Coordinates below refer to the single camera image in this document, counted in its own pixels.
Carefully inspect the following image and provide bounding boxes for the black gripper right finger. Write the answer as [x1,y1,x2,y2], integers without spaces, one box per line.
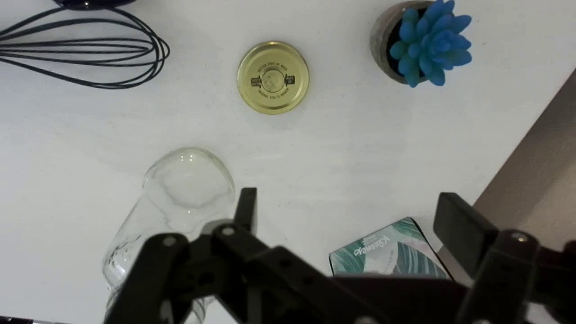
[432,190,576,324]

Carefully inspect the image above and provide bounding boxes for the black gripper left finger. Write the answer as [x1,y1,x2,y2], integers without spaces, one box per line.
[105,185,385,324]

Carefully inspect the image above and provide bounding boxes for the gold metal jar lid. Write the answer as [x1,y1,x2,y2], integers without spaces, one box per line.
[236,39,312,116]

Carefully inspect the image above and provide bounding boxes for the clear glass jar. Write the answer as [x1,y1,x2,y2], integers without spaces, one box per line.
[101,145,238,324]

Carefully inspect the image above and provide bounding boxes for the teal patterned tissue box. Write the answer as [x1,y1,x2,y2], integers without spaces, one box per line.
[328,215,452,280]

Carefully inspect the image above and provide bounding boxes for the white foam board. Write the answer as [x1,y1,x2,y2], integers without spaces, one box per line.
[0,0,576,324]

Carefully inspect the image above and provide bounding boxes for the blue succulent in grey pot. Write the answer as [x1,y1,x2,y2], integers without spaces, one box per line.
[369,0,475,89]

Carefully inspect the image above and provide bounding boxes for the black wire whisk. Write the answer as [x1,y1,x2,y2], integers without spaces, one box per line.
[0,5,173,91]

